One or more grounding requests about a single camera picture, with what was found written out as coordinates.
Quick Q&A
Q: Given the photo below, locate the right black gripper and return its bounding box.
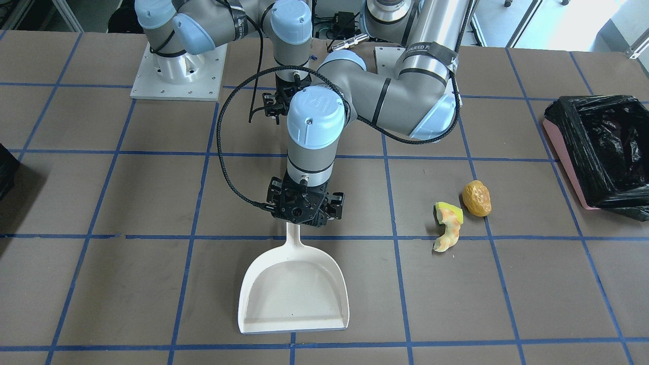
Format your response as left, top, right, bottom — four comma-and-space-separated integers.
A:
262, 86, 295, 125

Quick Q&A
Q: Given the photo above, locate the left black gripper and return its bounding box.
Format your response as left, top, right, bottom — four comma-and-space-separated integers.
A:
267, 176, 345, 227

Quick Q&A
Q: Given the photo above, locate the white plastic dustpan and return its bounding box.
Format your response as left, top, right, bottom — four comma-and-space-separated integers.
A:
237, 223, 350, 334

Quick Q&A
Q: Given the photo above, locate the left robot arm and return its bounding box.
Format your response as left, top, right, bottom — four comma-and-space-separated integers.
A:
267, 1, 474, 227

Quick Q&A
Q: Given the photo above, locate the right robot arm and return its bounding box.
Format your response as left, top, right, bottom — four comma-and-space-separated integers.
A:
130, 1, 313, 117

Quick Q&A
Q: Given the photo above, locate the pink bin black bag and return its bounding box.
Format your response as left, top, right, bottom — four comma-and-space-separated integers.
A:
543, 95, 648, 222

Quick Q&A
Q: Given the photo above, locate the apple core peel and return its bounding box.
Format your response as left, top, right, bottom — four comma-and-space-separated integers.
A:
433, 212, 460, 252

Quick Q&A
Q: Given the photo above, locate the yellow green sponge piece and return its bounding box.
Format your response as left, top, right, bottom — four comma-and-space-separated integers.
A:
435, 201, 464, 226

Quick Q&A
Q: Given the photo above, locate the yellow potato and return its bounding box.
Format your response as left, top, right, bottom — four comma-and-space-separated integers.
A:
461, 180, 493, 217

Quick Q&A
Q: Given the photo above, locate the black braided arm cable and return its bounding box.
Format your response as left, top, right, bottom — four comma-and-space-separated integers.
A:
216, 66, 462, 209

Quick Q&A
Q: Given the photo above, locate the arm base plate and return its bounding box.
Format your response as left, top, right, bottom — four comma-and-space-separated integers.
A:
374, 46, 463, 108
130, 45, 228, 101

